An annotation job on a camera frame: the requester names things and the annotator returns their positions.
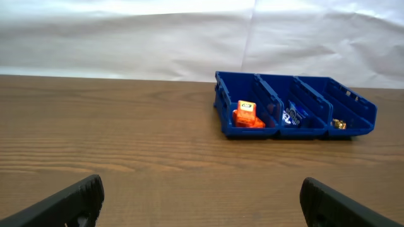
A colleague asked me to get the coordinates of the gold candy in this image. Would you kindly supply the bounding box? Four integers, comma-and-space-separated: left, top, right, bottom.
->
331, 118, 347, 131

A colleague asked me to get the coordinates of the blue candy pack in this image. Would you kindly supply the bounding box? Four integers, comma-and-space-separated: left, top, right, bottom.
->
281, 100, 311, 128

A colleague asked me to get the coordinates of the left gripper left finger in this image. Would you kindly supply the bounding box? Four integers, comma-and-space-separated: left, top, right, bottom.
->
0, 174, 105, 227

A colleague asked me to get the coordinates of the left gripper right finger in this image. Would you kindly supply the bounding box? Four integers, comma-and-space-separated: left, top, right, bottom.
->
299, 177, 404, 227

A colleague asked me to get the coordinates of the blue tray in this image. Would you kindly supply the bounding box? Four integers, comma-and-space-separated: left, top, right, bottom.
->
213, 71, 378, 141

